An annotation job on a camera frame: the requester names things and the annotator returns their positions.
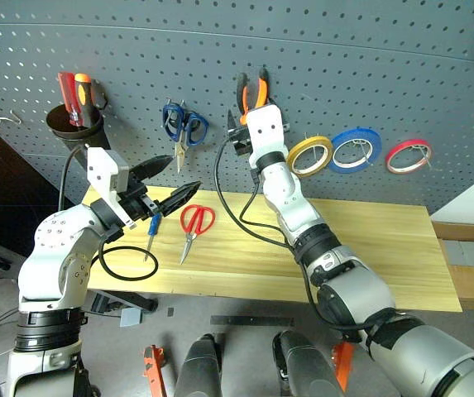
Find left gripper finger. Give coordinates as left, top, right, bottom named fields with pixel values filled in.
left=131, top=155, right=175, bottom=184
left=153, top=180, right=203, bottom=218

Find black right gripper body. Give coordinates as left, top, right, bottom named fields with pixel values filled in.
left=225, top=125, right=255, bottom=158

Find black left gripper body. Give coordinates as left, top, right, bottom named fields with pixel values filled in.
left=114, top=166, right=165, bottom=222

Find orange and black pliers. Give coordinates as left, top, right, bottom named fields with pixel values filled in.
left=236, top=67, right=271, bottom=127

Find yellow tape roll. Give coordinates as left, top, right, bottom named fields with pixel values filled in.
left=285, top=135, right=334, bottom=179

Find black pegboard cup holder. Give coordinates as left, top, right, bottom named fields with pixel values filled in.
left=45, top=79, right=112, bottom=152

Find blue tape roll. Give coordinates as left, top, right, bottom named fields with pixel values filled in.
left=328, top=126, right=384, bottom=175

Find dark grey pegboard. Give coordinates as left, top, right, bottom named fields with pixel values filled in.
left=0, top=0, right=474, bottom=217

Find red tape roll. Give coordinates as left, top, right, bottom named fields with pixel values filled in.
left=385, top=138, right=433, bottom=176

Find black table leg base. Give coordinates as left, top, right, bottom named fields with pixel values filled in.
left=89, top=289, right=160, bottom=316

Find orange and black screwdriver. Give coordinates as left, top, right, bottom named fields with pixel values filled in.
left=73, top=72, right=93, bottom=122

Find grey floor block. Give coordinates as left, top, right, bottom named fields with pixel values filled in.
left=118, top=307, right=144, bottom=329

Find black flat floor strip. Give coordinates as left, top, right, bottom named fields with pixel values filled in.
left=209, top=314, right=296, bottom=328

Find dark rounded robot leg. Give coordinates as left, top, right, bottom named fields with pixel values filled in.
left=271, top=329, right=346, bottom=397
left=173, top=332, right=226, bottom=397

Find brown cardboard box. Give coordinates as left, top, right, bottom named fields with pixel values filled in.
left=430, top=220, right=474, bottom=312

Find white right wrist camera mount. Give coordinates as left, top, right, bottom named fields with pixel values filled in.
left=244, top=104, right=290, bottom=167

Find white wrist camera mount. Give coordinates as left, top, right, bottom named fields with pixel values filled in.
left=86, top=146, right=138, bottom=231
left=244, top=104, right=290, bottom=167

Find blue handled scissors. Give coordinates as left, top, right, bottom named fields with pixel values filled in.
left=161, top=100, right=210, bottom=175

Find blue handled screwdriver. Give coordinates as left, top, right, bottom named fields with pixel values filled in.
left=143, top=212, right=163, bottom=263

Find red handled scissors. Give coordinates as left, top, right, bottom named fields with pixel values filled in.
left=179, top=203, right=217, bottom=266

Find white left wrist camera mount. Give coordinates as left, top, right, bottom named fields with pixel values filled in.
left=86, top=146, right=138, bottom=231

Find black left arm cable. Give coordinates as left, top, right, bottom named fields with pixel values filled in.
left=57, top=143, right=160, bottom=283

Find red handled screwdriver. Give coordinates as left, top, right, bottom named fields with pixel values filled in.
left=56, top=71, right=85, bottom=127

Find metal wire pegboard hook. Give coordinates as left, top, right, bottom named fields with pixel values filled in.
left=0, top=108, right=23, bottom=126

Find orange metal bracket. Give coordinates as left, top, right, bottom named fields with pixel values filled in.
left=142, top=344, right=168, bottom=397
left=330, top=341, right=357, bottom=393

